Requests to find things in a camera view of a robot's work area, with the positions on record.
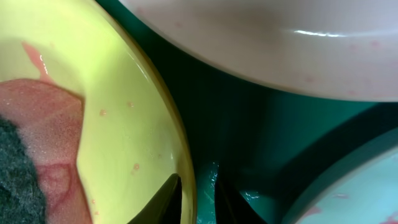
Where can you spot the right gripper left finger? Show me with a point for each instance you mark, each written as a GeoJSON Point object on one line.
{"type": "Point", "coordinates": [165, 207]}

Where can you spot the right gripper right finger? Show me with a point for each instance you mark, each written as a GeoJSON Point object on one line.
{"type": "Point", "coordinates": [230, 205]}

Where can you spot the yellow-green plate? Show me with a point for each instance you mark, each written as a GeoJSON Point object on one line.
{"type": "Point", "coordinates": [132, 139]}

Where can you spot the white plate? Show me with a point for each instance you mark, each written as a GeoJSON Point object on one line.
{"type": "Point", "coordinates": [340, 49]}

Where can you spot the teal plastic tray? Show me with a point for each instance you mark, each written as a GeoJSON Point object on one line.
{"type": "Point", "coordinates": [264, 139]}

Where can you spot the light blue plate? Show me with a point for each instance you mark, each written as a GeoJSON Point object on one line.
{"type": "Point", "coordinates": [368, 195]}

